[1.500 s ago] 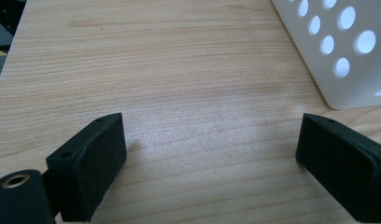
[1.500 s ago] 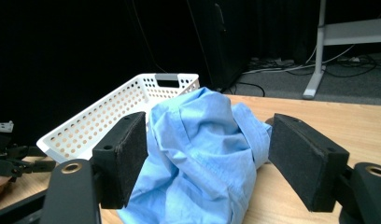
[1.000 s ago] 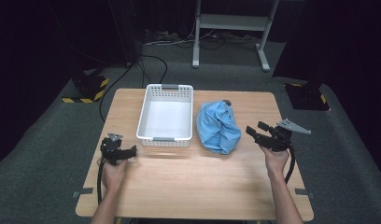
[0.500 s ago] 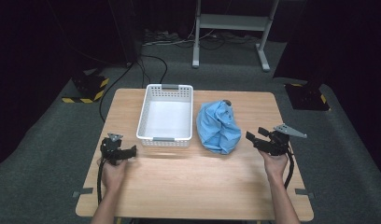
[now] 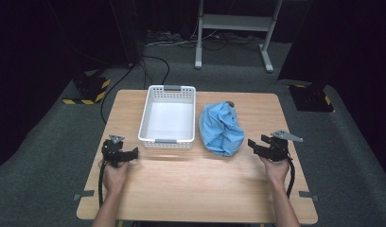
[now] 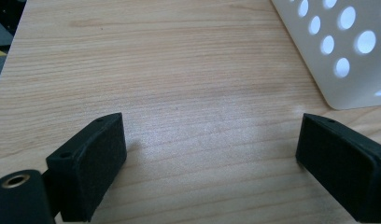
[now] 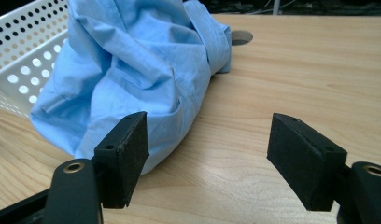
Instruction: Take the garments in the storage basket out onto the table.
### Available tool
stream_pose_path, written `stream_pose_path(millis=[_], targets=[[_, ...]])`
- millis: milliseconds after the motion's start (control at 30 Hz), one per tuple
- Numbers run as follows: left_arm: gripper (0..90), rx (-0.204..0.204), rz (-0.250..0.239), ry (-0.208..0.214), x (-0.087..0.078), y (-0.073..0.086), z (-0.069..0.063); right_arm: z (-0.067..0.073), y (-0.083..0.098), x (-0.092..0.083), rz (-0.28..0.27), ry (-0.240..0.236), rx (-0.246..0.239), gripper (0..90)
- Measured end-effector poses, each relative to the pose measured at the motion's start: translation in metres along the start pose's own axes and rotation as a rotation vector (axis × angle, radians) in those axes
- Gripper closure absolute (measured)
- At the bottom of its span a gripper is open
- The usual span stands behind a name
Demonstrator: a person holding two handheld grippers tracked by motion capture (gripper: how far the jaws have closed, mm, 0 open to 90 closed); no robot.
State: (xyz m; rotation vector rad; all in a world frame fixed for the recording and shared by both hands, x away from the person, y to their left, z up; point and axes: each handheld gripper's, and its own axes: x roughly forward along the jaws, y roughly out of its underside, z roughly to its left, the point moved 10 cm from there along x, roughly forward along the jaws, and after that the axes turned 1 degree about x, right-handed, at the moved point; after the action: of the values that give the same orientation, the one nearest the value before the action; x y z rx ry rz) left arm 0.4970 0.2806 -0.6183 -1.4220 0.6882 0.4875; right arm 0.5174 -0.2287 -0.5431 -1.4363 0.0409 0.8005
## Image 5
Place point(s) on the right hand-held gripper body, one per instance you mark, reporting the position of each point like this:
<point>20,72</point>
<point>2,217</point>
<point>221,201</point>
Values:
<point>278,147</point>

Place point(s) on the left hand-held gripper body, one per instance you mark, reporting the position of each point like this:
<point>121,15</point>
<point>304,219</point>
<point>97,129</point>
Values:
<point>111,152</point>

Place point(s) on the person's left hand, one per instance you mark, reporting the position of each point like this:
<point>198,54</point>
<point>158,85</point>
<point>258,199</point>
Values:
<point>114,177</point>

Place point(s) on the person's right hand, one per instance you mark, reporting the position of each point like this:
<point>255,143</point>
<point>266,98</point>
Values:
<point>277,171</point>

